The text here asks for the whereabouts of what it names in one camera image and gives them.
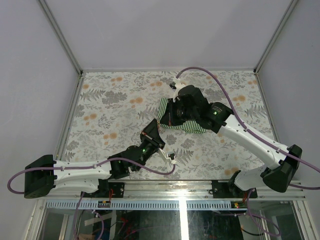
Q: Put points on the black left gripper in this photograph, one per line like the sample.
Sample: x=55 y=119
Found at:
x=151 y=132

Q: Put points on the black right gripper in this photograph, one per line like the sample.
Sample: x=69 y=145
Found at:
x=169 y=118

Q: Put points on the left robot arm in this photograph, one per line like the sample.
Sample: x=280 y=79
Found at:
x=47 y=176

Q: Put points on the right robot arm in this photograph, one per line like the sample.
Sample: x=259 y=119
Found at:
x=279 y=160

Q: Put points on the silver keys bunch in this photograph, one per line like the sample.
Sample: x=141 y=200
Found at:
x=158 y=123

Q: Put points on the green white striped cloth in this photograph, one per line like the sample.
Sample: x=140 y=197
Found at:
x=189 y=127

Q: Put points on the floral tablecloth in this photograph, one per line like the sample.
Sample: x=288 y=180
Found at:
x=114 y=107

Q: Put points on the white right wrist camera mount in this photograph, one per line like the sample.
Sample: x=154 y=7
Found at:
x=176 y=86

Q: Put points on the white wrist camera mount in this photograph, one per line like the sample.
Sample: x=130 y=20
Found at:
x=176 y=86
x=167 y=157

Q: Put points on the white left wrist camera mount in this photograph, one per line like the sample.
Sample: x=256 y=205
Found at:
x=167 y=157

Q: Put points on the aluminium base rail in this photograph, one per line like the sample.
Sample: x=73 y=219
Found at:
x=152 y=195

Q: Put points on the right aluminium frame post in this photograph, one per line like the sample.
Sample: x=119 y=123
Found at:
x=284 y=19

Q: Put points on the aluminium frame post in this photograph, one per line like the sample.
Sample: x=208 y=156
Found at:
x=284 y=19
x=59 y=34

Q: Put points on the left aluminium frame post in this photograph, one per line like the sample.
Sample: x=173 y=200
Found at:
x=59 y=34

